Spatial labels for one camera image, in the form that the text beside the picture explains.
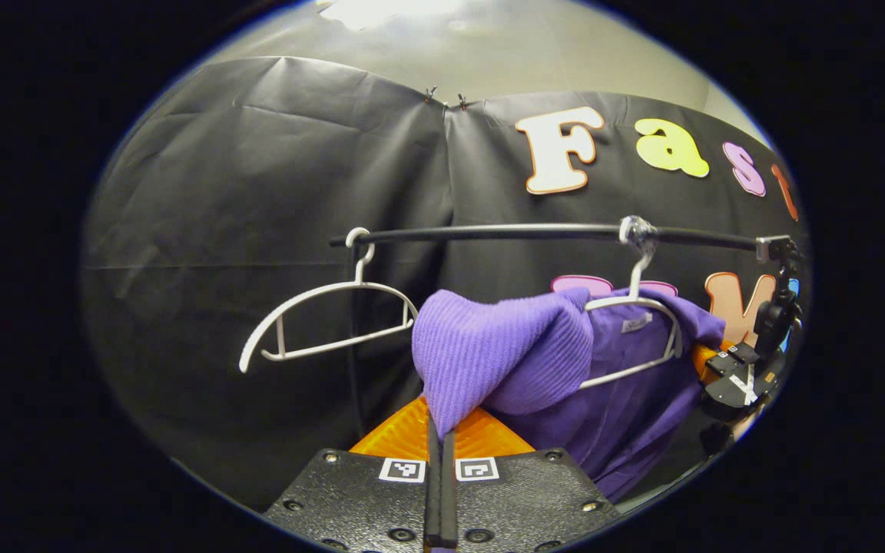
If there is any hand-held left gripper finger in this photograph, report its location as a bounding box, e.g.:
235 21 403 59
262 396 443 553
441 407 624 553

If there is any white hanger with garment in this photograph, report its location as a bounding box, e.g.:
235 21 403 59
577 217 685 390

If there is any purple ribbed garment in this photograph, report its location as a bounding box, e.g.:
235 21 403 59
412 286 728 504

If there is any empty white hanger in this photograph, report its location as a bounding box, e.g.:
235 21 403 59
239 227 420 375

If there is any black clothes rack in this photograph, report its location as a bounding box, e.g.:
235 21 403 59
329 221 766 439

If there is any ceiling light panel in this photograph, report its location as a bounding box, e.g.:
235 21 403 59
318 0 462 31

